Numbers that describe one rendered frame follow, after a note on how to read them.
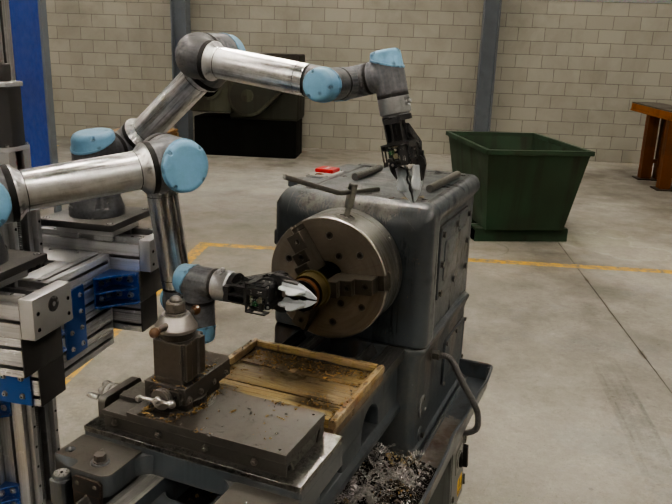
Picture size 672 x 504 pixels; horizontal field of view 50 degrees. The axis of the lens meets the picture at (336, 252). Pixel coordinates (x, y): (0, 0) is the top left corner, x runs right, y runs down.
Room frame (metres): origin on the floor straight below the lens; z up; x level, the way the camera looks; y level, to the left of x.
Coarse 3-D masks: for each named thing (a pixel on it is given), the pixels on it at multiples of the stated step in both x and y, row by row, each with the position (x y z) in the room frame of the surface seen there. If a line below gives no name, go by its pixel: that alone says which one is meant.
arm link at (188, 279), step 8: (184, 264) 1.64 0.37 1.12; (192, 264) 1.65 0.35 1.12; (176, 272) 1.62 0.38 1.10; (184, 272) 1.62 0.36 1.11; (192, 272) 1.61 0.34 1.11; (200, 272) 1.60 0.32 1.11; (208, 272) 1.60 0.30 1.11; (176, 280) 1.61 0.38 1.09; (184, 280) 1.60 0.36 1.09; (192, 280) 1.60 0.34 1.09; (200, 280) 1.59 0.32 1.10; (208, 280) 1.58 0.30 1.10; (176, 288) 1.62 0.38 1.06; (184, 288) 1.61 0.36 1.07; (192, 288) 1.59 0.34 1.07; (200, 288) 1.59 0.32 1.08; (208, 288) 1.58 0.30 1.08; (184, 296) 1.61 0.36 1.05; (192, 296) 1.60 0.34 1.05; (200, 296) 1.60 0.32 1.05; (208, 296) 1.59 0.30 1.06
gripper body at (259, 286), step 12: (240, 276) 1.60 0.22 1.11; (264, 276) 1.58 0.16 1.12; (228, 288) 1.54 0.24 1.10; (240, 288) 1.54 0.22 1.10; (252, 288) 1.52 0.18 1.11; (264, 288) 1.52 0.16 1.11; (276, 288) 1.55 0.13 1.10; (228, 300) 1.54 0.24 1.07; (240, 300) 1.54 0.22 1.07; (252, 300) 1.52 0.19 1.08; (264, 300) 1.51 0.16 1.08; (276, 300) 1.55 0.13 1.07; (252, 312) 1.51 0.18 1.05; (264, 312) 1.52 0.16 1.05
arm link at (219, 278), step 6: (216, 270) 1.60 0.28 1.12; (222, 270) 1.60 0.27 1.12; (228, 270) 1.61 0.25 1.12; (216, 276) 1.58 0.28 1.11; (222, 276) 1.58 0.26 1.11; (228, 276) 1.58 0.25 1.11; (210, 282) 1.58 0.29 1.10; (216, 282) 1.57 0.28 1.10; (222, 282) 1.57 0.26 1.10; (210, 288) 1.57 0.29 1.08; (216, 288) 1.57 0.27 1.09; (222, 288) 1.56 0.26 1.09; (210, 294) 1.58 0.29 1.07; (216, 294) 1.57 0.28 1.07; (222, 294) 1.56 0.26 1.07; (222, 300) 1.57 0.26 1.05
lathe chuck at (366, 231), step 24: (312, 216) 1.72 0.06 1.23; (336, 216) 1.70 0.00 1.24; (360, 216) 1.74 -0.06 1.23; (336, 240) 1.67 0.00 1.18; (360, 240) 1.65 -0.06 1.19; (384, 240) 1.70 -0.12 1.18; (288, 264) 1.72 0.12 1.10; (336, 264) 1.67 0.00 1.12; (360, 264) 1.65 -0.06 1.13; (384, 264) 1.63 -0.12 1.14; (288, 312) 1.72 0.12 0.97; (336, 312) 1.67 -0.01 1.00; (360, 312) 1.65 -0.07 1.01; (336, 336) 1.67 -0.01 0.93
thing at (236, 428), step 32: (128, 384) 1.30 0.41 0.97; (128, 416) 1.19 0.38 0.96; (192, 416) 1.18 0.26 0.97; (224, 416) 1.18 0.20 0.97; (256, 416) 1.19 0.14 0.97; (288, 416) 1.19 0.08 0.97; (320, 416) 1.20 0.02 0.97; (192, 448) 1.14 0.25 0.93; (224, 448) 1.11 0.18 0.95; (256, 448) 1.08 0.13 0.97; (288, 448) 1.08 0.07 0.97
